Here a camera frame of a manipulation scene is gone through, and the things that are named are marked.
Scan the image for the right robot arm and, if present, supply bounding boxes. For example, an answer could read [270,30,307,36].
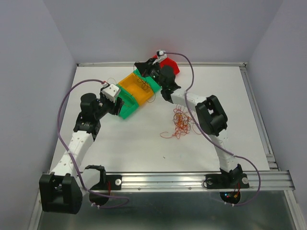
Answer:
[134,58,243,187]

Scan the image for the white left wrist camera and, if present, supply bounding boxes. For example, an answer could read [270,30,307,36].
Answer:
[101,82,121,103]

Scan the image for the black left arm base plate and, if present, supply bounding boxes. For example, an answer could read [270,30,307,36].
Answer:
[82,174,122,191]

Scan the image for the aluminium front rail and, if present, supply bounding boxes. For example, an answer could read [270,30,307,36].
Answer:
[38,170,295,192]

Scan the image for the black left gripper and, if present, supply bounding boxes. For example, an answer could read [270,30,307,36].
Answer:
[94,88,124,120]

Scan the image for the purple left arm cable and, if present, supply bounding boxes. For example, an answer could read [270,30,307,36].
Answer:
[58,79,130,208]

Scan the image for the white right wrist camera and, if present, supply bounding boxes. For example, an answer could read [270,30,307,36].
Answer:
[153,50,167,65]

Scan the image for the green plastic bin front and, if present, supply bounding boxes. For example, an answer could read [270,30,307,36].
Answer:
[118,88,139,119]

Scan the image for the green plastic bin near red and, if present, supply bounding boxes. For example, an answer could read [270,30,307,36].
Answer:
[133,69,161,93]

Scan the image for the aluminium rail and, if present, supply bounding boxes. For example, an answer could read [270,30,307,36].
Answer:
[77,62,248,67]
[38,170,295,192]
[239,62,280,171]

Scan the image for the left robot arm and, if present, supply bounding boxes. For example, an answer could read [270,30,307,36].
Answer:
[39,90,124,214]

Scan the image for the aluminium back rail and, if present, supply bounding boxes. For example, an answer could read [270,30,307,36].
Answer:
[77,62,248,67]

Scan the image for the aluminium right side rail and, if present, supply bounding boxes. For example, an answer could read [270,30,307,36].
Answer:
[239,62,280,171]

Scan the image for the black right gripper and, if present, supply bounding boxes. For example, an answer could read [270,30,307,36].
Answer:
[133,57,165,89]

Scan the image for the orange wire bundle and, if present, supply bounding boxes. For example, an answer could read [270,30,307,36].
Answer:
[160,106,203,140]

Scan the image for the dark brown wire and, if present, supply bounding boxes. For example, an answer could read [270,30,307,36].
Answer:
[136,75,156,104]

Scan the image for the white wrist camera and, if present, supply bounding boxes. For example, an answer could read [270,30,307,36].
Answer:
[101,82,121,103]
[153,50,167,65]

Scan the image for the yellow plastic bin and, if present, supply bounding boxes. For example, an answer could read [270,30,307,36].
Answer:
[118,73,154,106]

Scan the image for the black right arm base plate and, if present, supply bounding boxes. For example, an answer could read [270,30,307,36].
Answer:
[203,174,249,189]

